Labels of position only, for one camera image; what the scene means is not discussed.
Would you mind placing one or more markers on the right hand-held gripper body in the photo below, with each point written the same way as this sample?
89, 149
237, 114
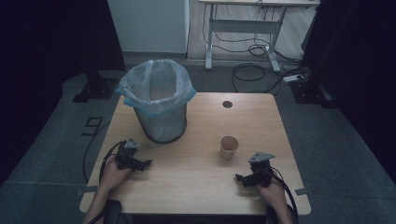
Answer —
261, 168

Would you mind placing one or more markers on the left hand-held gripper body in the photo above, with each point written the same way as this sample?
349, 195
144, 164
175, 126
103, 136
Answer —
126, 154

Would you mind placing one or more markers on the brown paper cup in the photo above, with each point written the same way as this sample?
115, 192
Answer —
229, 149

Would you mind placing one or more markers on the metal mesh trash can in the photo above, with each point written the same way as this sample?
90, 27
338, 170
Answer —
165, 126

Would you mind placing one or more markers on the clear blue plastic bin liner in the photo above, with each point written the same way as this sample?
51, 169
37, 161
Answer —
155, 90

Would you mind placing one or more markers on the person's left hand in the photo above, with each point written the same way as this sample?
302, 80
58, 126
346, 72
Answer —
112, 175

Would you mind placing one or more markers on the person's right hand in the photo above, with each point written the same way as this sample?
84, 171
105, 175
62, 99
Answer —
274, 194

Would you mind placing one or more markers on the black stand base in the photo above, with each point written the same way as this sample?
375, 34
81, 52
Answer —
311, 93
96, 88

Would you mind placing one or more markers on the white power strip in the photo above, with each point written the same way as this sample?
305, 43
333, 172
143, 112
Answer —
293, 78

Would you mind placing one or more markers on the white cabinet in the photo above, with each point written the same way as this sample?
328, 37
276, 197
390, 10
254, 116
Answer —
148, 25

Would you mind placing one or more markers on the dark curtain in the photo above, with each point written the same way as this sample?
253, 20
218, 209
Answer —
46, 46
358, 46

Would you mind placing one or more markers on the white desk frame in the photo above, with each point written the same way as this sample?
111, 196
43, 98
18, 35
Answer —
246, 26

